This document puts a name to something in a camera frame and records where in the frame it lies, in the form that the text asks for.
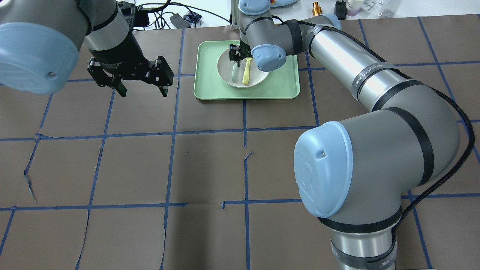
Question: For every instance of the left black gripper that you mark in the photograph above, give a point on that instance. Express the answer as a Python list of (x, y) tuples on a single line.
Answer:
[(119, 52)]

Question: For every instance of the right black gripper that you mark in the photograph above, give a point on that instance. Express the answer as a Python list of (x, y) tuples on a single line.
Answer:
[(235, 53)]

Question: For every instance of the white round plate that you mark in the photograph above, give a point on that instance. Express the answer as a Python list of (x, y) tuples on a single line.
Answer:
[(225, 67)]

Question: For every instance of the yellow plastic fork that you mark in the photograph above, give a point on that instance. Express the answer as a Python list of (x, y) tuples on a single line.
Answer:
[(246, 72)]

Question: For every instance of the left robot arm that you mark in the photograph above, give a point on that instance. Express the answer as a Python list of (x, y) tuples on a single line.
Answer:
[(41, 40)]

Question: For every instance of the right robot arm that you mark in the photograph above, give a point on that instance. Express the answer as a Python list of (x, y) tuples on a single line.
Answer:
[(351, 173)]

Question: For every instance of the light green plastic spoon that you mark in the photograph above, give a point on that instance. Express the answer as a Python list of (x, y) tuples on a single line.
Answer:
[(234, 74)]

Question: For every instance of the light green tray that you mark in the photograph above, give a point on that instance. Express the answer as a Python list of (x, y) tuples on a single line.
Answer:
[(282, 83)]

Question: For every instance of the black power adapter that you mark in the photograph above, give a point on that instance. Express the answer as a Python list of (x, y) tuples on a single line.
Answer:
[(179, 22)]

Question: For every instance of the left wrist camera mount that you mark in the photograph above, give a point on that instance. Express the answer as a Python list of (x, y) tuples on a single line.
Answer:
[(135, 16)]

